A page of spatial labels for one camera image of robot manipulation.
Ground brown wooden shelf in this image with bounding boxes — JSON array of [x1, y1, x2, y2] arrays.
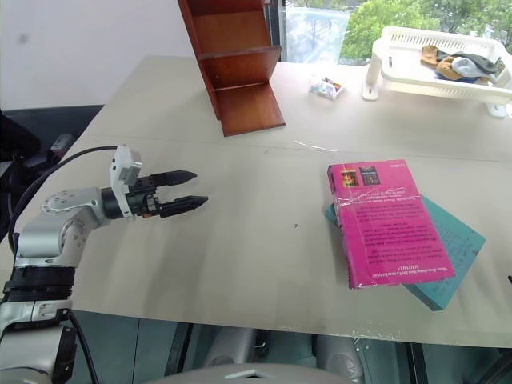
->
[[177, 0, 286, 138]]

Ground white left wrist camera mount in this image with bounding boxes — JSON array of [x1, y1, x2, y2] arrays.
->
[[108, 144, 144, 219]]

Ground teal paperback book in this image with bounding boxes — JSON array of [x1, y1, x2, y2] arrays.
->
[[323, 194, 487, 312]]

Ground silver robot torso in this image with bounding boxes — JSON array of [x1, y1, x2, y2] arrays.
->
[[150, 362, 325, 384]]

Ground grey light sock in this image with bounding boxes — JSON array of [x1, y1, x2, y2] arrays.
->
[[450, 56, 487, 83]]

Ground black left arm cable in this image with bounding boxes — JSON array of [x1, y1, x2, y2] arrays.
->
[[6, 146, 119, 246]]

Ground small clear plastic packet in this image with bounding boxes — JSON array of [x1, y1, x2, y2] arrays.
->
[[308, 76, 346, 102]]

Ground pink paperback book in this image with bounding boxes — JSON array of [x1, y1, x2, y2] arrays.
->
[[326, 160, 458, 290]]

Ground white plastic slatted basket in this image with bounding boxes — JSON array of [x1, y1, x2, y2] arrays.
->
[[362, 26, 512, 118]]

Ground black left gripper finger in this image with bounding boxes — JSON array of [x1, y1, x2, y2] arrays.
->
[[153, 170, 198, 188], [158, 195, 210, 219]]

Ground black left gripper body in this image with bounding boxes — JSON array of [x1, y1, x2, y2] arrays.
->
[[126, 176, 166, 220]]

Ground brown knitted sock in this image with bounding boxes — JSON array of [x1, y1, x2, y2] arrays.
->
[[419, 45, 457, 80]]

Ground grey rounded robot leg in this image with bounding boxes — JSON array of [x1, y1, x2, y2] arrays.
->
[[206, 327, 258, 366], [314, 334, 366, 383]]

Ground dark window frame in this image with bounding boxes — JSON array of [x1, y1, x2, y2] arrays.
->
[[263, 0, 287, 63]]

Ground items in basket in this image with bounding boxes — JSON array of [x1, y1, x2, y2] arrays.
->
[[451, 50, 502, 77]]

